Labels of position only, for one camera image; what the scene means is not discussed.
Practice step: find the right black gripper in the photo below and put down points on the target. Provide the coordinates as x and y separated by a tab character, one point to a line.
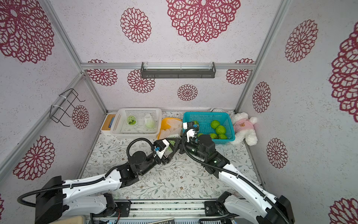
189	141

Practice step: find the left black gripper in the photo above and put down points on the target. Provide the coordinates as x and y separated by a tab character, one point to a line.
168	158

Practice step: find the white foam net sleeve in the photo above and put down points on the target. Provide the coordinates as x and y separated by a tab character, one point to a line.
131	120
177	138
149	117

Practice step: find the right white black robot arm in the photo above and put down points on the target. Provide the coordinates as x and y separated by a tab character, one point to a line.
258	205

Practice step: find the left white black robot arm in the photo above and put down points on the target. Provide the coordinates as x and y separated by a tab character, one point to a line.
92	195

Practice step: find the pile of white foam nets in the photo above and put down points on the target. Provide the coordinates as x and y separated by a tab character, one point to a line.
174	130

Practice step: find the yellow plastic tray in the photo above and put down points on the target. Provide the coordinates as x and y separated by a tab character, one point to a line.
165	124

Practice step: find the teal plastic basket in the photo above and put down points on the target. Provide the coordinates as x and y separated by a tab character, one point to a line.
205	119

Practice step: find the floral table mat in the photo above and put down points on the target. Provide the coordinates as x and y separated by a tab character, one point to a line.
181	178

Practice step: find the white teddy bear pink shirt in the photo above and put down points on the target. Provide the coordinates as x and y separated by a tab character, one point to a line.
244	129

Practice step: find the white plastic basket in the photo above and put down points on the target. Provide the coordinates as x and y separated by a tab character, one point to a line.
130	123

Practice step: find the white box wooden lid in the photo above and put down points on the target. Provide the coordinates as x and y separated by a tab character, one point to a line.
107	124

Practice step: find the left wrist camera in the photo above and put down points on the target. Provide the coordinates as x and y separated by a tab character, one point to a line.
160	147

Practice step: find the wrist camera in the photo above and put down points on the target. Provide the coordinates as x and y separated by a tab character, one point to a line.
160	147
190	131

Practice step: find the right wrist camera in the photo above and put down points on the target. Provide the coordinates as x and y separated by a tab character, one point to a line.
190	131

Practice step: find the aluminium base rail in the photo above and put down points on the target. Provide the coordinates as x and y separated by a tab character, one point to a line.
144	211

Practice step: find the black wire wall rack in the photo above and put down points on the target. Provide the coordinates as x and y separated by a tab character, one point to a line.
59	110

